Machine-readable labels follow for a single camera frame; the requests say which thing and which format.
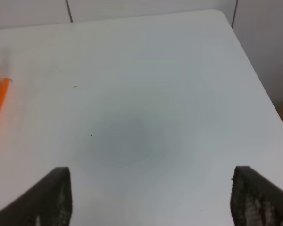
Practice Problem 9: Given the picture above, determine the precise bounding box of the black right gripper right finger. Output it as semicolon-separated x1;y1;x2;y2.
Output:
230;166;283;226

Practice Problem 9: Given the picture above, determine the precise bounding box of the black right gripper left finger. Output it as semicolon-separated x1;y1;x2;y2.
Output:
0;167;73;226

